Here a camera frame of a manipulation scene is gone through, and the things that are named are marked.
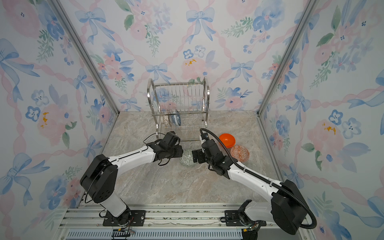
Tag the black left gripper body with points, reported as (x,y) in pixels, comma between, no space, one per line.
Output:
(177,152)

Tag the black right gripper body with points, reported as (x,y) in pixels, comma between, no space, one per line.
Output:
(202,157)

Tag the green pattern bowl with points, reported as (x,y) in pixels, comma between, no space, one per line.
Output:
(187,158)

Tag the orange plastic bowl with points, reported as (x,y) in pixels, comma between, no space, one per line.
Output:
(228,140)

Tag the maroon white pattern bowl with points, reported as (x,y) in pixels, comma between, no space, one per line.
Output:
(166,121)

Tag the blue floral bowl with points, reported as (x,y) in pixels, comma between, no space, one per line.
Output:
(175,119)

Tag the red geometric pattern bowl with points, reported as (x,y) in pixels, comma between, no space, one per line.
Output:
(240,153)

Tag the steel wire dish rack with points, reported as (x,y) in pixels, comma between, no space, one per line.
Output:
(191,99)

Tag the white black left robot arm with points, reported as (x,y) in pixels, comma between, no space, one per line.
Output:
(100,177)

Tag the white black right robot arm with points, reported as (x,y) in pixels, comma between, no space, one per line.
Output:
(286,206)

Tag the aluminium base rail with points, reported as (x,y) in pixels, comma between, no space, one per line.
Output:
(154,222)

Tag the aluminium corner post right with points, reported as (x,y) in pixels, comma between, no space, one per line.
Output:
(291,47)

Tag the aluminium corner post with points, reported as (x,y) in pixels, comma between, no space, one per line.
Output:
(68,26)
(291,47)

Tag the aluminium corner post left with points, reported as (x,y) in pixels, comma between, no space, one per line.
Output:
(68,26)

